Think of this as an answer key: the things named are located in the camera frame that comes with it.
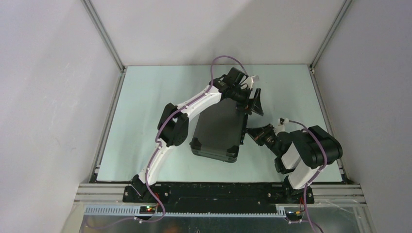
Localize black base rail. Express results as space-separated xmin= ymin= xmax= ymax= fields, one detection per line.
xmin=122 ymin=182 xmax=314 ymax=213

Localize left aluminium frame post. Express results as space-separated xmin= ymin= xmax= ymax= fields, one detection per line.
xmin=81 ymin=0 xmax=125 ymax=72

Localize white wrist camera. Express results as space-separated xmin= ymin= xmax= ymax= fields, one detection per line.
xmin=274 ymin=118 xmax=289 ymax=135
xmin=245 ymin=75 xmax=259 ymax=89

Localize right aluminium frame post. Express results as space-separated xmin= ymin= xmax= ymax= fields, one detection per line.
xmin=309 ymin=0 xmax=353 ymax=73

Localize grey cable duct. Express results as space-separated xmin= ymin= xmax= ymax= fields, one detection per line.
xmin=84 ymin=204 xmax=286 ymax=218

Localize aluminium frame post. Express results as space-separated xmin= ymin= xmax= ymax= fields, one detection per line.
xmin=81 ymin=0 xmax=125 ymax=72
xmin=309 ymin=0 xmax=353 ymax=73

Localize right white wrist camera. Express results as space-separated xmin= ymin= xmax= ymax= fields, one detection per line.
xmin=274 ymin=118 xmax=289 ymax=135

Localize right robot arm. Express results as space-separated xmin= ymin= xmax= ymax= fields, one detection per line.
xmin=246 ymin=124 xmax=343 ymax=203

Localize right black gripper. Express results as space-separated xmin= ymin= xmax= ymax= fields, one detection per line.
xmin=244 ymin=123 xmax=280 ymax=156

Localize black poker case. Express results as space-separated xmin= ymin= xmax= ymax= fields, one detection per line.
xmin=190 ymin=99 xmax=248 ymax=163

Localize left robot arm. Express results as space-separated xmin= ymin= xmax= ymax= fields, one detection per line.
xmin=131 ymin=67 xmax=263 ymax=202

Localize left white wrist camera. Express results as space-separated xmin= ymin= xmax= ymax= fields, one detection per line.
xmin=245 ymin=75 xmax=259 ymax=89

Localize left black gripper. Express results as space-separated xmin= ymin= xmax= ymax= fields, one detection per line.
xmin=229 ymin=85 xmax=262 ymax=116

